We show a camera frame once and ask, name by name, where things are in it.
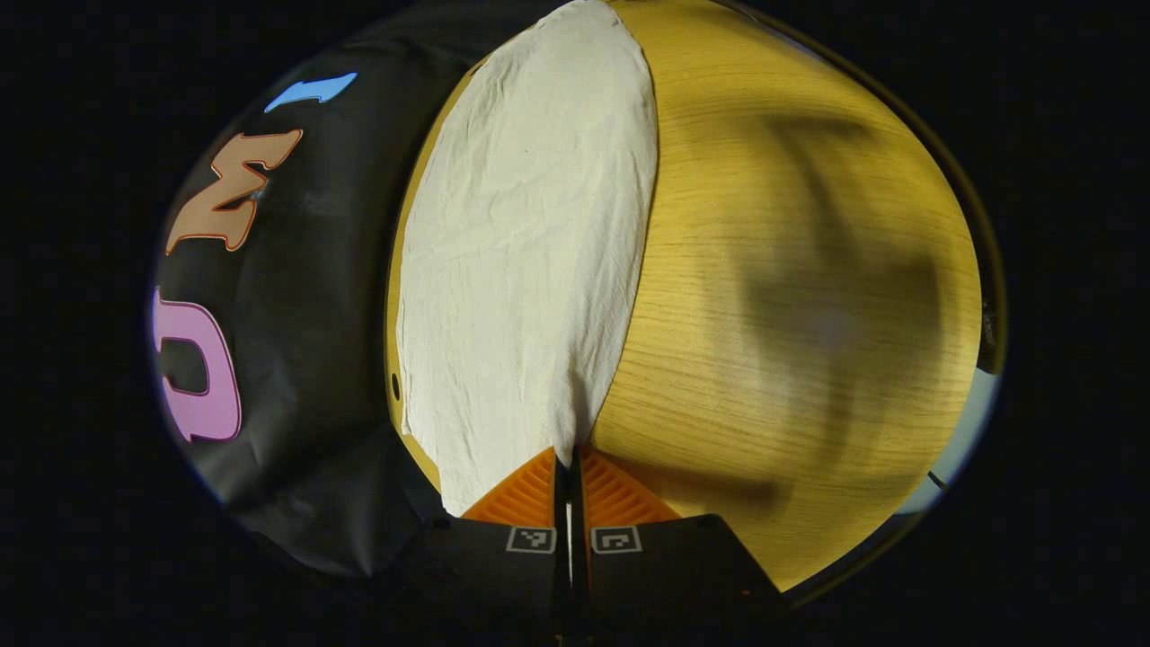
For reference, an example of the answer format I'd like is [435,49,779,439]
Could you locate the cream white jeans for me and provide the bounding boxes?
[395,0,660,518]

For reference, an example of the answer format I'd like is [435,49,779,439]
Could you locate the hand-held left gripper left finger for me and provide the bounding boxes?
[395,447,571,634]

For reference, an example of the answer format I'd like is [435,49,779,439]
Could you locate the black backdrop cloth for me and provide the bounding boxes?
[151,0,576,578]

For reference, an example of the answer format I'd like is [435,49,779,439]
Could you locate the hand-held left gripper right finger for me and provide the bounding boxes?
[575,445,783,634]

